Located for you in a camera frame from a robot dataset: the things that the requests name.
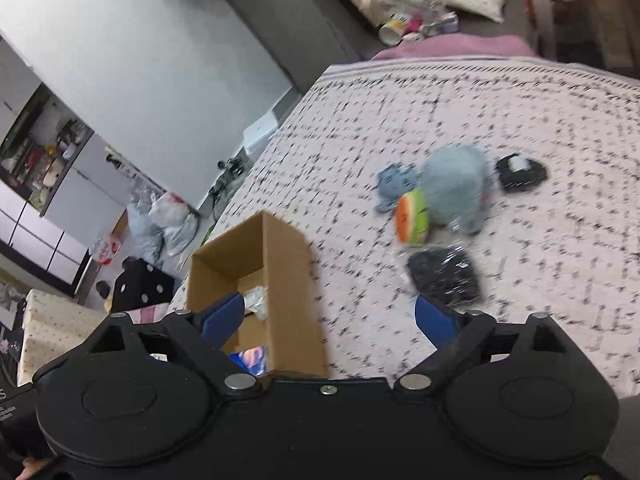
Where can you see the black perforated stool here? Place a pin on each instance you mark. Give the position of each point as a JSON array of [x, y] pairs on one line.
[[140, 285]]

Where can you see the large clear plastic jug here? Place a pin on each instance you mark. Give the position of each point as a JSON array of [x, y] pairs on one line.
[[380, 11]]

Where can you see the black beads plastic bag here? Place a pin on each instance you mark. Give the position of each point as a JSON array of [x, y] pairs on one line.
[[445, 275]]

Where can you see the open cardboard box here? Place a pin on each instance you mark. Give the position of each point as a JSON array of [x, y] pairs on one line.
[[264, 251]]

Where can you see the grey plastic bag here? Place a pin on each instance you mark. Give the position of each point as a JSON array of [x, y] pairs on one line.
[[148, 236]]

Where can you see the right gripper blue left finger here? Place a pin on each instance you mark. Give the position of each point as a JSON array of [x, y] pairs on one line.
[[197, 340]]

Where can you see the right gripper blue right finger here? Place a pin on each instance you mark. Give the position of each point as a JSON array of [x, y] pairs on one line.
[[459, 339]]

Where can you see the white plastic bag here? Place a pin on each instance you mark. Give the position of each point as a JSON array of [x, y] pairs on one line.
[[176, 220]]

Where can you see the beige dotted cloth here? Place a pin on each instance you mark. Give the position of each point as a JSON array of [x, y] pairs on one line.
[[52, 326]]

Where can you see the small blue octopus plush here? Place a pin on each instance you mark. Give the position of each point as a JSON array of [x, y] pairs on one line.
[[393, 182]]

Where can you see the pink bed sheet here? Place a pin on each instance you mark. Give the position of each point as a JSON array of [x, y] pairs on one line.
[[446, 46]]

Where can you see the light blue fluffy plush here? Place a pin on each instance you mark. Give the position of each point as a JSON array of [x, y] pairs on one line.
[[456, 183]]

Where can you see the orange green round plush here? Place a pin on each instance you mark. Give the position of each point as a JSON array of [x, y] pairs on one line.
[[411, 218]]

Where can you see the white cabinet with shelf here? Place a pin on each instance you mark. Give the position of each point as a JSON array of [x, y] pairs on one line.
[[59, 188]]

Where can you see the dark grey wardrobe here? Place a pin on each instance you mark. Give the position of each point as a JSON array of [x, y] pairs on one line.
[[305, 37]]

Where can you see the paper cup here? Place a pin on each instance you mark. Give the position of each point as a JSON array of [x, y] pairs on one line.
[[392, 32]]

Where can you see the blue tissue pack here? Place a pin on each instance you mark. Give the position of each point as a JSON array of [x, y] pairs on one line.
[[253, 360]]

